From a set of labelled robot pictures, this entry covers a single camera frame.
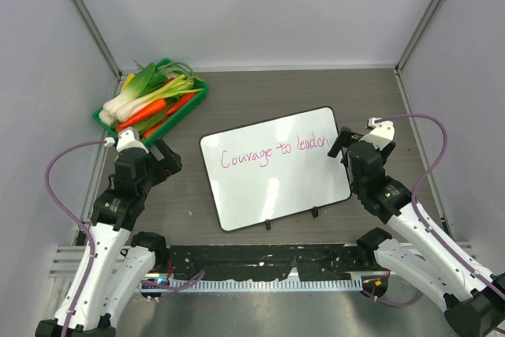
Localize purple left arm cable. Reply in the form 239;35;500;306
43;137;206;337

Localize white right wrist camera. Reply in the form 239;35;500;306
361;118;395;151

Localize red chili pepper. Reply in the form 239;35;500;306
143;92;196;139

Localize green spinach leaves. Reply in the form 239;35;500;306
136;110;167;136

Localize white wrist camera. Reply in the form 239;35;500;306
103;127;149;153
361;118;395;151

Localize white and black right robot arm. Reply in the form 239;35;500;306
328;123;504;336

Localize orange carrot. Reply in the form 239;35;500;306
116;99;166;132

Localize white and green leek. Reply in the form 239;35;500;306
103;74;204;122

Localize white whiteboard with black frame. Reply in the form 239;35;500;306
200;107;351;231

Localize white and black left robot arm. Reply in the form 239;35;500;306
35;132;182;336

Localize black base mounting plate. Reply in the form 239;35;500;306
170;244;383;282

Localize green bok choy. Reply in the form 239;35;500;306
120;62;167;99

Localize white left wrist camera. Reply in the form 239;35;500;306
103;127;149;153

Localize yellow pepper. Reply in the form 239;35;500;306
120;73;135;92

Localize green plastic tray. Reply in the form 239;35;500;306
92;58;209;146

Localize white slotted cable duct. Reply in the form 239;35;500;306
136;278;363;293

